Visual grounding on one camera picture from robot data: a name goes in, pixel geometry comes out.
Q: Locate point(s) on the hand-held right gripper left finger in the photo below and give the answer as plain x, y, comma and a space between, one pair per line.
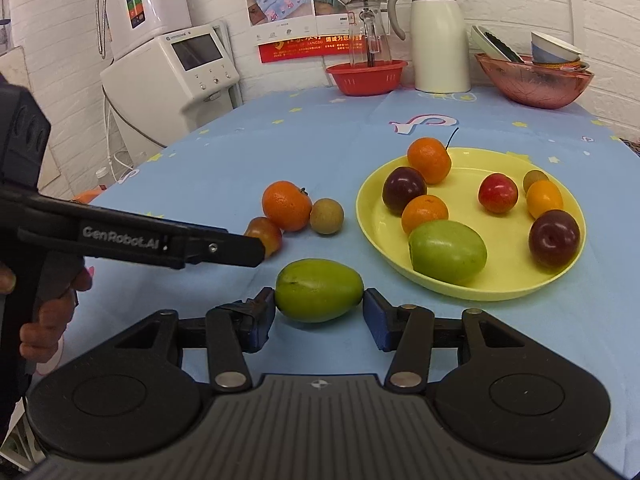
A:
257, 321

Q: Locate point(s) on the orange plastic object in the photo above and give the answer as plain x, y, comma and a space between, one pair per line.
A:
90, 194

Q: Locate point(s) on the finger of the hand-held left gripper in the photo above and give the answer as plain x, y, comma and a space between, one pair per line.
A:
225, 250

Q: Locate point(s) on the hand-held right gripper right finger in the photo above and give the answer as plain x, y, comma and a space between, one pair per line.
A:
376, 322

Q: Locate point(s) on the red plastic basket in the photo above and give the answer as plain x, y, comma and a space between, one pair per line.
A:
365, 81

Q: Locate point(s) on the yellow-orange oval fruit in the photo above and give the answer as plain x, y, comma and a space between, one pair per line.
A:
544, 200

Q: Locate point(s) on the small brown round fruit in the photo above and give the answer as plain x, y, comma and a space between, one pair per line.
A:
535, 179
326, 216

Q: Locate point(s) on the dark patterned cloth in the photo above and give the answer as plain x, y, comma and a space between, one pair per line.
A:
632, 146

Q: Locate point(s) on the yellow plastic plate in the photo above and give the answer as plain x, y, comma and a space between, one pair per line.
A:
502, 240

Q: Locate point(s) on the clear glass pitcher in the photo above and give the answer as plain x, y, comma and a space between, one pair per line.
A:
367, 35

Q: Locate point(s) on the orange tangerine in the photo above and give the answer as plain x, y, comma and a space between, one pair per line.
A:
286, 206
424, 214
429, 161

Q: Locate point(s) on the white thermos jug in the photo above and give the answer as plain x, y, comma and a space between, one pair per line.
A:
440, 40

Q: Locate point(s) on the person's left hand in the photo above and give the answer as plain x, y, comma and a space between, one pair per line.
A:
47, 327

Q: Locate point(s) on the white and blue bowl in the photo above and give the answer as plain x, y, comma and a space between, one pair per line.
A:
550, 52

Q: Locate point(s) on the small red-orange fruit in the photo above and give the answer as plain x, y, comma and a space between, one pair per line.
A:
267, 232

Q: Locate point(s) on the blue printed tablecloth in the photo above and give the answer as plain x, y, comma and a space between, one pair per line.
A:
200, 175

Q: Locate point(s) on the white machine with screen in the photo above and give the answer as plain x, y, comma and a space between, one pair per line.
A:
150, 95

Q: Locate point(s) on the green mango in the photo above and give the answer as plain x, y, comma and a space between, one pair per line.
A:
318, 290
447, 252

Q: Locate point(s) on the colourful rimmed bowl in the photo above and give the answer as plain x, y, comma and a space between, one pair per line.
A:
581, 66

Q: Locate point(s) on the dark purple plum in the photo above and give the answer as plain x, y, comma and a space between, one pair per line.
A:
404, 189
554, 238

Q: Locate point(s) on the wall poster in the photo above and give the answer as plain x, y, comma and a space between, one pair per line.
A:
280, 5

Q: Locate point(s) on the white water purifier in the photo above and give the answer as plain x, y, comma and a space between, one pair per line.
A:
160, 5

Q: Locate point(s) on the red apple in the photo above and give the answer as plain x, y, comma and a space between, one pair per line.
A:
497, 193

